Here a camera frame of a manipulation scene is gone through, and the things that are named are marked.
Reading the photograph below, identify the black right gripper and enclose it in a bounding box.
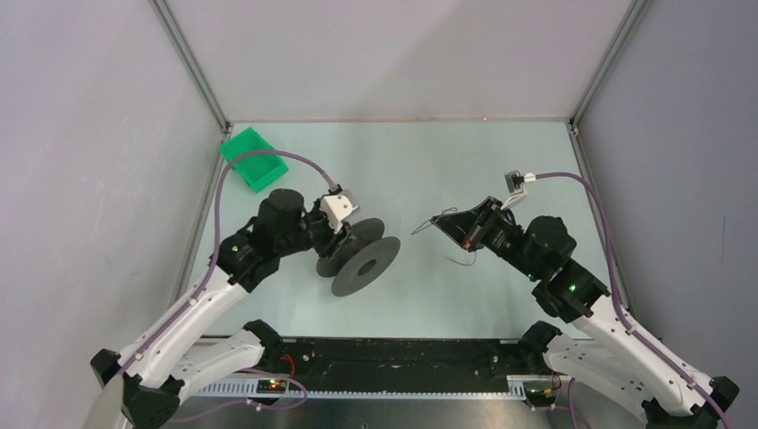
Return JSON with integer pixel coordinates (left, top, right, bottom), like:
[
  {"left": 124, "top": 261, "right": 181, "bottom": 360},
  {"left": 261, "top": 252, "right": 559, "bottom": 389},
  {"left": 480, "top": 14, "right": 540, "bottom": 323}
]
[{"left": 431, "top": 196, "right": 542, "bottom": 280}]

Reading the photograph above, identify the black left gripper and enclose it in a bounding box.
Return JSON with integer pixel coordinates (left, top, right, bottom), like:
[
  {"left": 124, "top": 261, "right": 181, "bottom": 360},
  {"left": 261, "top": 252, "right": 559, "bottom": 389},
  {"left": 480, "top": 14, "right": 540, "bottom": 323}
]
[{"left": 277, "top": 195, "right": 356, "bottom": 260}]

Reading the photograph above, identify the thin black wire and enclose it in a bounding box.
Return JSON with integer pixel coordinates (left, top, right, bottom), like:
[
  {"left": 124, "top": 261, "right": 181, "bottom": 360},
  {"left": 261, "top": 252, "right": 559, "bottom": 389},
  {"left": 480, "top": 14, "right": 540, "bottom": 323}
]
[{"left": 410, "top": 206, "right": 478, "bottom": 267}]

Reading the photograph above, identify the dark grey cable spool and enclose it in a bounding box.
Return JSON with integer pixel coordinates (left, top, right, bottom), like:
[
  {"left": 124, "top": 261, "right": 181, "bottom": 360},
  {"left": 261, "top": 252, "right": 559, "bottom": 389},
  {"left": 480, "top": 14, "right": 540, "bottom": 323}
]
[{"left": 316, "top": 218, "right": 401, "bottom": 298}]

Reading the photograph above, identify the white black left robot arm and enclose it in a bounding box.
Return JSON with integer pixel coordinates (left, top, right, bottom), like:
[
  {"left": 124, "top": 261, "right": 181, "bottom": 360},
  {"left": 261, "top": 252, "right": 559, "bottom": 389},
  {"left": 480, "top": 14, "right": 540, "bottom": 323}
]
[{"left": 84, "top": 187, "right": 358, "bottom": 428}]

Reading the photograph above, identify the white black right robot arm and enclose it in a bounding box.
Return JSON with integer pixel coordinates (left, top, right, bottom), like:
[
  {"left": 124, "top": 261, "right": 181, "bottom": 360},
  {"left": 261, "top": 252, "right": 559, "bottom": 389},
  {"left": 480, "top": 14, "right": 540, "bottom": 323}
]
[{"left": 430, "top": 198, "right": 739, "bottom": 428}]

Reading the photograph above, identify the green plastic bin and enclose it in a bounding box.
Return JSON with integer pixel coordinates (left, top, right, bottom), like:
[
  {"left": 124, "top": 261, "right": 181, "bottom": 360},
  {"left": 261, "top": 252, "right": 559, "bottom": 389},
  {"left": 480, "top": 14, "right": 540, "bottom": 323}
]
[{"left": 219, "top": 128, "right": 289, "bottom": 192}]

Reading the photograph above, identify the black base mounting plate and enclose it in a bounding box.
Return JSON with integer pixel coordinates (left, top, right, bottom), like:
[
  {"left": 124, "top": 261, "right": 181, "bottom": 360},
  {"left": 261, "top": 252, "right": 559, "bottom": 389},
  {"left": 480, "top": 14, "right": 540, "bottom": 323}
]
[{"left": 256, "top": 337, "right": 553, "bottom": 394}]

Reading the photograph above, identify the left controller circuit board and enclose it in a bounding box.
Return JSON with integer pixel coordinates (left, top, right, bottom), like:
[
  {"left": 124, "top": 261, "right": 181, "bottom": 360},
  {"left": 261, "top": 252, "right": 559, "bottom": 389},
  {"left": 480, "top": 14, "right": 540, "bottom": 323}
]
[{"left": 256, "top": 378, "right": 288, "bottom": 394}]

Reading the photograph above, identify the controller circuit board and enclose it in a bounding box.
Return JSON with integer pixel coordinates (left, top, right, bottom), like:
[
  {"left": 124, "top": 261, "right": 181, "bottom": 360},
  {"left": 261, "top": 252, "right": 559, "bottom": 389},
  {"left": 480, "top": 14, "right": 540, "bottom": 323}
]
[
  {"left": 524, "top": 388, "right": 560, "bottom": 412},
  {"left": 256, "top": 378, "right": 288, "bottom": 394}
]

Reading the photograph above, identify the right controller circuit board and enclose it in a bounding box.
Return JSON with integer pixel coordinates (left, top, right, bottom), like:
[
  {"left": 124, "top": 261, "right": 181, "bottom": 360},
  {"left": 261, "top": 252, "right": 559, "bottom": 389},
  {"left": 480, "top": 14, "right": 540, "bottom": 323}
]
[{"left": 524, "top": 388, "right": 560, "bottom": 412}]

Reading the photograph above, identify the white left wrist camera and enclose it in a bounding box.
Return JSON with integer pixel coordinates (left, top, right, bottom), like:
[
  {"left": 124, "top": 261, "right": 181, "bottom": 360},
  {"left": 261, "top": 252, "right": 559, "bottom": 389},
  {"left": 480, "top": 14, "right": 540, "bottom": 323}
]
[{"left": 318, "top": 189, "right": 360, "bottom": 235}]

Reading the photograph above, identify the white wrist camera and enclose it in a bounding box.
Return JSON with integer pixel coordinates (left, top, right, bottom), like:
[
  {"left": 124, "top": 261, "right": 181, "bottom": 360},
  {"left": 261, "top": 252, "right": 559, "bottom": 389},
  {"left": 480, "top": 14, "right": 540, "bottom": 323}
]
[
  {"left": 318, "top": 189, "right": 360, "bottom": 235},
  {"left": 501, "top": 171, "right": 536, "bottom": 210}
]

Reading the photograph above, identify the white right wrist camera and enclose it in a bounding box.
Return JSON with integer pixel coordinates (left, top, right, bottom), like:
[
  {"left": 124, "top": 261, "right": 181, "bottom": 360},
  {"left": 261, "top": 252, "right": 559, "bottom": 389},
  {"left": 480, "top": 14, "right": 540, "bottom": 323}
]
[{"left": 501, "top": 171, "right": 536, "bottom": 210}]

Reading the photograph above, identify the slotted white cable duct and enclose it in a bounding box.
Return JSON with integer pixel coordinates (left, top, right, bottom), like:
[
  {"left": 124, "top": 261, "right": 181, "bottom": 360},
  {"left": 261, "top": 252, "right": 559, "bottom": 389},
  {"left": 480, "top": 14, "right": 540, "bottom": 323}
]
[{"left": 195, "top": 378, "right": 528, "bottom": 400}]

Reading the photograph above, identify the aluminium frame rail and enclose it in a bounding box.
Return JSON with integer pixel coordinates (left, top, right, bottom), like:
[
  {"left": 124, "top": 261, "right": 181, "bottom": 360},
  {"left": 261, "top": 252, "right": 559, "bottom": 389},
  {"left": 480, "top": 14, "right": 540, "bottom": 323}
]
[{"left": 148, "top": 0, "right": 231, "bottom": 134}]

